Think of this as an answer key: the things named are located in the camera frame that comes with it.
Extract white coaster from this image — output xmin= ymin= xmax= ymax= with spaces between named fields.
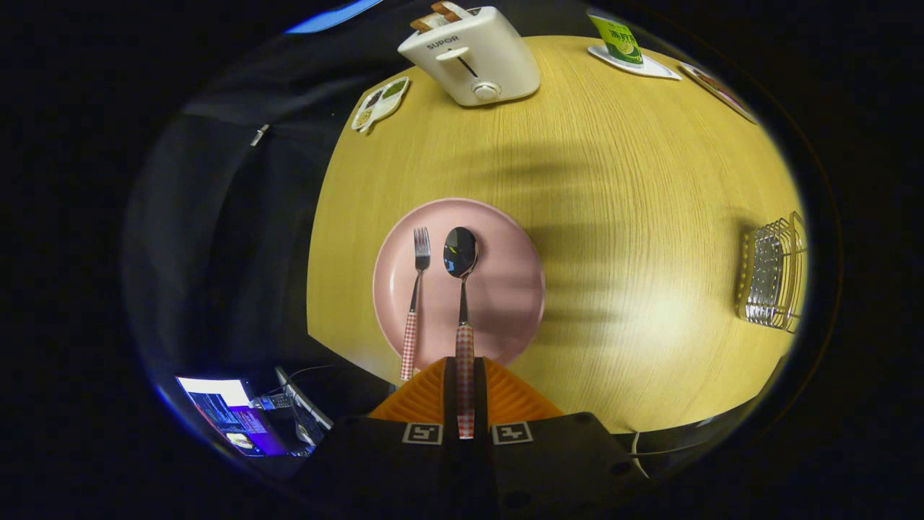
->
xmin=587 ymin=45 xmax=682 ymax=81

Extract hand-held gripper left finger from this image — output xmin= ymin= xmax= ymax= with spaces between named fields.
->
xmin=292 ymin=356 xmax=461 ymax=517

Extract white divided condiment dish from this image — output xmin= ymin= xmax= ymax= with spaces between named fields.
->
xmin=351 ymin=76 xmax=411 ymax=134

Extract white food plate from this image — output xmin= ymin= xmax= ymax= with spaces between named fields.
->
xmin=679 ymin=61 xmax=759 ymax=125

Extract spoon with checked handle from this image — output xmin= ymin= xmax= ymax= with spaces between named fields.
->
xmin=443 ymin=226 xmax=479 ymax=440

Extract green label drink bottle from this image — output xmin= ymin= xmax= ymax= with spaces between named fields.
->
xmin=588 ymin=13 xmax=645 ymax=67

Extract pink plate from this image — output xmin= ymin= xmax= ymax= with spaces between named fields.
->
xmin=372 ymin=197 xmax=546 ymax=371

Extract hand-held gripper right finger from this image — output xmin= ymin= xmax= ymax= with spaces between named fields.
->
xmin=473 ymin=356 xmax=650 ymax=517

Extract white toaster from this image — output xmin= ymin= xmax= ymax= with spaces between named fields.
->
xmin=397 ymin=6 xmax=541 ymax=108

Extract fork with checked handle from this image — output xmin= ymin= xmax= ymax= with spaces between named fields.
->
xmin=400 ymin=227 xmax=432 ymax=382

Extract metal wire cutlery basket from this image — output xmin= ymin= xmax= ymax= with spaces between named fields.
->
xmin=735 ymin=211 xmax=808 ymax=334

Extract fried meat pieces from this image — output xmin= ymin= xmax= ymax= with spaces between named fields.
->
xmin=693 ymin=69 xmax=738 ymax=103

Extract open laptop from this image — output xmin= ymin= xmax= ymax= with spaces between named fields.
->
xmin=175 ymin=366 xmax=334 ymax=458

